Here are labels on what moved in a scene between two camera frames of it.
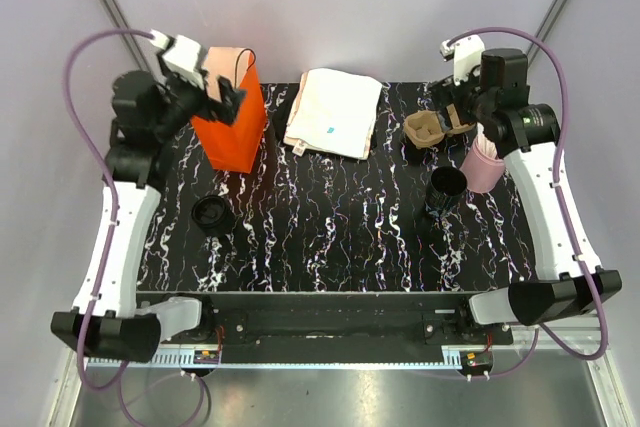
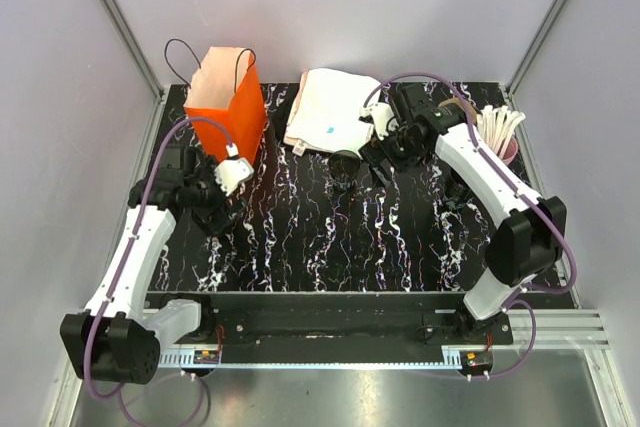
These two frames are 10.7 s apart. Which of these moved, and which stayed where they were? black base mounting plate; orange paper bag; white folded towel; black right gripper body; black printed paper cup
Moved: black right gripper body; black printed paper cup
Stayed: black base mounting plate; white folded towel; orange paper bag
